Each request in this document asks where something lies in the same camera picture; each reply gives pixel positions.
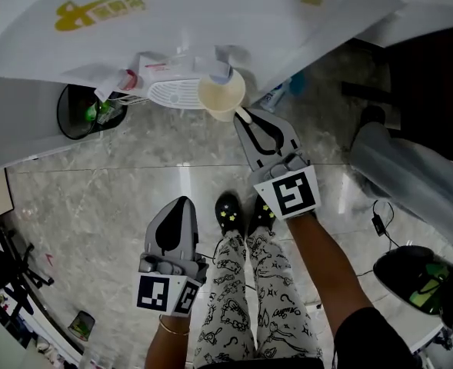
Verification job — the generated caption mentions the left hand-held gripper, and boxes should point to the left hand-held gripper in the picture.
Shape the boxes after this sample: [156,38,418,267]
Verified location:
[135,196,211,318]

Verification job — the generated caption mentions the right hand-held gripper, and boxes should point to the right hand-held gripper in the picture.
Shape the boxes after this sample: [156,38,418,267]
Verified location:
[232,108,324,221]

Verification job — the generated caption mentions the cream plastic cup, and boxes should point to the cream plastic cup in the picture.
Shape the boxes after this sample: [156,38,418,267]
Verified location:
[197,71,255,124]

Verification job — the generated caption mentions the person's right forearm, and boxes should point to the person's right forearm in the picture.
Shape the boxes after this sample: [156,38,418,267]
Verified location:
[286,210,375,336]

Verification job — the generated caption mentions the person's left forearm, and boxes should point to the person's left forearm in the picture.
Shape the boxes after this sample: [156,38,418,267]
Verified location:
[144,313,192,369]

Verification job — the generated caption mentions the person's left black shoe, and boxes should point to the person's left black shoe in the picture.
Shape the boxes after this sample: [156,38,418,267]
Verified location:
[214,191,246,240]

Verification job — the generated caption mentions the person's black shoe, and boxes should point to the person's black shoe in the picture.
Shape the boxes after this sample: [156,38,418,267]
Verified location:
[246,194,279,238]
[214,191,246,240]

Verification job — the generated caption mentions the person's right black shoe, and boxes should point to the person's right black shoe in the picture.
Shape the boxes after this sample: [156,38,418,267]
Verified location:
[246,194,279,238]

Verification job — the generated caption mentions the person's left patterned trouser leg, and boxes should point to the person's left patterned trouser leg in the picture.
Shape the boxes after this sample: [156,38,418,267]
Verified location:
[192,229,258,369]

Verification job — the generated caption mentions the person's patterned trouser leg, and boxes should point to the person's patterned trouser leg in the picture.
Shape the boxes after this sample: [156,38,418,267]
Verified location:
[192,229,258,369]
[245,231,324,361]

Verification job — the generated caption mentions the person's right patterned trouser leg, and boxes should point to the person's right patterned trouser leg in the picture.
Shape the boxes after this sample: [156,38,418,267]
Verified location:
[245,231,324,361]

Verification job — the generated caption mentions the small dark waste bin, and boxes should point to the small dark waste bin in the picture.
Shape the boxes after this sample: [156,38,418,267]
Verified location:
[67,310,97,342]

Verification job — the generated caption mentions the black mesh waste bin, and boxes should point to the black mesh waste bin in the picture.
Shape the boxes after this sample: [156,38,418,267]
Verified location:
[55,83,129,141]

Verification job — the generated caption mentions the white board with yellow logo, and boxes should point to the white board with yellow logo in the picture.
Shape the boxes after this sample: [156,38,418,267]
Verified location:
[0,0,408,96]

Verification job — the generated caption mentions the black office chair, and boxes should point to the black office chair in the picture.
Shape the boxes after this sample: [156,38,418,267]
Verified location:
[0,227,56,324]

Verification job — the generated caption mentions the dark cabinet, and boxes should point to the dark cabinet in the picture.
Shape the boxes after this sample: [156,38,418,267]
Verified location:
[340,24,453,168]

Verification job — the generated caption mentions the large black lined waste bin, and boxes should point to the large black lined waste bin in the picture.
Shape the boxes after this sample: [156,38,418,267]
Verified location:
[372,245,453,317]

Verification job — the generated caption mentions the person's black shirt sleeve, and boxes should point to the person's black shirt sleeve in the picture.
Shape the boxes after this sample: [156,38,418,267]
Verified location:
[332,306,425,369]

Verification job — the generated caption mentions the thin gold bracelet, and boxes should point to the thin gold bracelet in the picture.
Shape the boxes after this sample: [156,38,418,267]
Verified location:
[158,314,191,337]

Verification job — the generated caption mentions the black power adapter with cable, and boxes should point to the black power adapter with cable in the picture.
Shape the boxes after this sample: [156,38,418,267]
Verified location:
[355,200,415,278]

